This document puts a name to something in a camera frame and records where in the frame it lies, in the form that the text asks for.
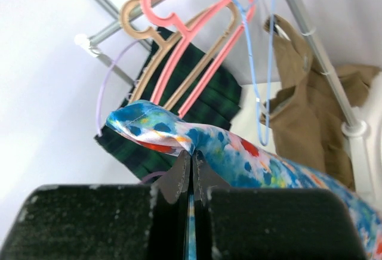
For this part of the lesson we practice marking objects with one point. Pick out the beige plastic hanger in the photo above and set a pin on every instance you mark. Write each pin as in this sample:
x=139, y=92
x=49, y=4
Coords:
x=169, y=48

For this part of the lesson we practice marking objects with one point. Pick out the pink plastic hanger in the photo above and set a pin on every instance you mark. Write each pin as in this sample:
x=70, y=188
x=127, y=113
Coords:
x=189, y=10

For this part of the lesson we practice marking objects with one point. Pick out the blue floral skirt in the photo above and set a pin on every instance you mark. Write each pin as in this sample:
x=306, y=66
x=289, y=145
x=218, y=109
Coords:
x=238, y=161

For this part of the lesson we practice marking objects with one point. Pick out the blue wire hanger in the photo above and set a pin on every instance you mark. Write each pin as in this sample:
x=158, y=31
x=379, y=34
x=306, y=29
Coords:
x=261, y=103

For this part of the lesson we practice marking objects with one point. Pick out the white metal clothes rack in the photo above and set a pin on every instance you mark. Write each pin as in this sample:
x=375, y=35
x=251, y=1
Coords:
x=363, y=127

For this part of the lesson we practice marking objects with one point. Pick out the tan khaki skirt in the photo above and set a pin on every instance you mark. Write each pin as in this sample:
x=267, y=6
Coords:
x=305, y=117

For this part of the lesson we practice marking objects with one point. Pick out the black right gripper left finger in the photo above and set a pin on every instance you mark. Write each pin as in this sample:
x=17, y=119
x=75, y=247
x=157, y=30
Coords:
x=111, y=221

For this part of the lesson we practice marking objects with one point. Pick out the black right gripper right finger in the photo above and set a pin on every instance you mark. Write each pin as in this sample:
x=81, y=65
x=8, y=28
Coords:
x=253, y=223

